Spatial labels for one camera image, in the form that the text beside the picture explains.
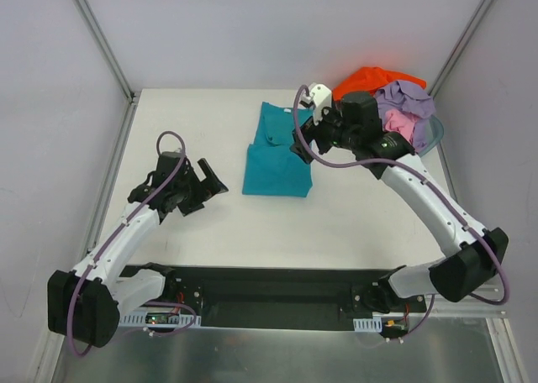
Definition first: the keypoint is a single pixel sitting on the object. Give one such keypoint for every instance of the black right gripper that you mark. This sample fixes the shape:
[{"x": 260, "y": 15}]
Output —
[{"x": 309, "y": 136}]

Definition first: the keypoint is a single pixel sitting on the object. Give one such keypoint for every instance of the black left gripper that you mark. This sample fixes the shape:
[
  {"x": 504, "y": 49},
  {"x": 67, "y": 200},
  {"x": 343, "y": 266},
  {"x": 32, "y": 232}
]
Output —
[{"x": 197, "y": 188}]

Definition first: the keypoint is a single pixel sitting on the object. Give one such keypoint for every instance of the teal t shirt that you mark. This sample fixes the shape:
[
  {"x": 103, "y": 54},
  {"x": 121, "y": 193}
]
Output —
[{"x": 271, "y": 168}]

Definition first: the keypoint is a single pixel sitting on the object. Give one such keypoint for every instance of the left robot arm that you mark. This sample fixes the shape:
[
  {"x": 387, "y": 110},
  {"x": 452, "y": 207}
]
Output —
[{"x": 87, "y": 302}]

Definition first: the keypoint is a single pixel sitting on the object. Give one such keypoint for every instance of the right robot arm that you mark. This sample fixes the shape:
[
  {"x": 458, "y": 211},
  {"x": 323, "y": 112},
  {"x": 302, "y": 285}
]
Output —
[{"x": 472, "y": 254}]

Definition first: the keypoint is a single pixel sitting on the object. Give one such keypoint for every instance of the orange t shirt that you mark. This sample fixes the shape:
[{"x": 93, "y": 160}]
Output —
[{"x": 370, "y": 79}]

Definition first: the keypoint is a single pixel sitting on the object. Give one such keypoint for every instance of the pink t shirt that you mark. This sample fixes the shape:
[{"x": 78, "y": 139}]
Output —
[{"x": 401, "y": 123}]

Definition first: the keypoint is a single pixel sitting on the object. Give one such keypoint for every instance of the lilac t shirt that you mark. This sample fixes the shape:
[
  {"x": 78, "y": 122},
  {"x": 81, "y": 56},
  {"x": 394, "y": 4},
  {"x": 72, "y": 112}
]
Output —
[{"x": 407, "y": 97}]

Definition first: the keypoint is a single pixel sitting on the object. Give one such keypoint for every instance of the grey-blue plastic basket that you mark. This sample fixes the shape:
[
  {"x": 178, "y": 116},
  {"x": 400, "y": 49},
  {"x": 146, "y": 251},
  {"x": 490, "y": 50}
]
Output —
[{"x": 433, "y": 134}]

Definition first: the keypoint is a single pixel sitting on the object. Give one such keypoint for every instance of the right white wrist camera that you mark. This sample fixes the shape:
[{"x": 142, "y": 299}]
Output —
[{"x": 318, "y": 97}]

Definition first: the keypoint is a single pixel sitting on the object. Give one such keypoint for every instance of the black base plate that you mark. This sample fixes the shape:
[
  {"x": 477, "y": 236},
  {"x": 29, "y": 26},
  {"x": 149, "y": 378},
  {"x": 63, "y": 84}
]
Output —
[{"x": 265, "y": 298}]

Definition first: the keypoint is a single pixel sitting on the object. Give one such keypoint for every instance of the left white cable duct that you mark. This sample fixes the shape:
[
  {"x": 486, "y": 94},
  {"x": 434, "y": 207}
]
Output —
[{"x": 162, "y": 320}]

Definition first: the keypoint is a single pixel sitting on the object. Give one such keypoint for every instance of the white cable duct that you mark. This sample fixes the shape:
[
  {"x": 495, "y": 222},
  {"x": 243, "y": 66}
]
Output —
[
  {"x": 162, "y": 320},
  {"x": 367, "y": 325}
]

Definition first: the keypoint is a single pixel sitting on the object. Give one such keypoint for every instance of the right white cable duct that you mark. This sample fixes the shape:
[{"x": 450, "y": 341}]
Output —
[{"x": 367, "y": 325}]

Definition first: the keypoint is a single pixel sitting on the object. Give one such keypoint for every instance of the right aluminium frame post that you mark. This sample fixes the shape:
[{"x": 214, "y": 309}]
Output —
[{"x": 472, "y": 26}]

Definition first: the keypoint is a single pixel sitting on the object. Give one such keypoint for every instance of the aluminium frame post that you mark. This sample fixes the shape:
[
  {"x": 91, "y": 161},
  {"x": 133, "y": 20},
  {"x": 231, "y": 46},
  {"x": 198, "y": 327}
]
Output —
[
  {"x": 95, "y": 30},
  {"x": 472, "y": 26}
]

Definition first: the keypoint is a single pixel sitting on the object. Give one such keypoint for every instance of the left aluminium frame post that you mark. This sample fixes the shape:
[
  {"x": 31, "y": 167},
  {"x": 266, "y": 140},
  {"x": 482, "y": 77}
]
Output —
[{"x": 95, "y": 30}]

